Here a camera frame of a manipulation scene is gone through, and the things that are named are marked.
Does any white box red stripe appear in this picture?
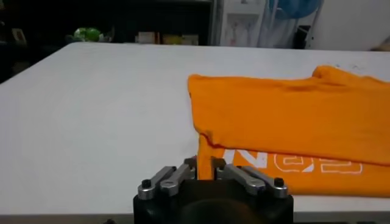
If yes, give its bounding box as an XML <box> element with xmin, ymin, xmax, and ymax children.
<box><xmin>135</xmin><ymin>31</ymin><xmax>156</xmax><ymax>44</ymax></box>

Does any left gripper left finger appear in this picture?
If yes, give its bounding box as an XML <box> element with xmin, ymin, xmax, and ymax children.
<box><xmin>137</xmin><ymin>156</ymin><xmax>197</xmax><ymax>201</ymax></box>

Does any bowl with green items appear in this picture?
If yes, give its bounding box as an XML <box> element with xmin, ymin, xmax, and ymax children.
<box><xmin>65</xmin><ymin>26</ymin><xmax>112</xmax><ymax>43</ymax></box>

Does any pale yellow box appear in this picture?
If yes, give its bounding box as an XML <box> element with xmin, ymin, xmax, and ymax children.
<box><xmin>182</xmin><ymin>34</ymin><xmax>199</xmax><ymax>46</ymax></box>

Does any open flap cardboard box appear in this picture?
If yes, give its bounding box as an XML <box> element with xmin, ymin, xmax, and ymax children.
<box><xmin>370</xmin><ymin>35</ymin><xmax>390</xmax><ymax>52</ymax></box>

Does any blue water jug blue cap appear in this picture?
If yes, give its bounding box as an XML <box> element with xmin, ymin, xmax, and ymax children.
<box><xmin>268</xmin><ymin>0</ymin><xmax>324</xmax><ymax>19</ymax></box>

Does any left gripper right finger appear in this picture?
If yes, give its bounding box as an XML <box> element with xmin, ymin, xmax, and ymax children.
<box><xmin>211</xmin><ymin>156</ymin><xmax>289</xmax><ymax>199</ymax></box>

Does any small framed card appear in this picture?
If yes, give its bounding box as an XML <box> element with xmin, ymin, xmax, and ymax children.
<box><xmin>11</xmin><ymin>27</ymin><xmax>27</xmax><ymax>46</ymax></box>

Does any orange t-shirt with white print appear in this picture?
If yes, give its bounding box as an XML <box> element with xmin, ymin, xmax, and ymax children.
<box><xmin>187</xmin><ymin>65</ymin><xmax>390</xmax><ymax>198</ymax></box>

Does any yellow green box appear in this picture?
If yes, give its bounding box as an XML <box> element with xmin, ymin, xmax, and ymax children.
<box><xmin>161</xmin><ymin>33</ymin><xmax>183</xmax><ymax>46</ymax></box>

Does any white water dispenser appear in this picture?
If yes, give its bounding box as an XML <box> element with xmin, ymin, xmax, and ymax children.
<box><xmin>218</xmin><ymin>0</ymin><xmax>266</xmax><ymax>48</ymax></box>

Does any black shelving unit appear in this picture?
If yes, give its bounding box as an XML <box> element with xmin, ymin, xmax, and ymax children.
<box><xmin>0</xmin><ymin>0</ymin><xmax>216</xmax><ymax>83</ymax></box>

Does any white wire jug rack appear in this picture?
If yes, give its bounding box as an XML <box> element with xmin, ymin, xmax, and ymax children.
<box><xmin>258</xmin><ymin>0</ymin><xmax>324</xmax><ymax>49</ymax></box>

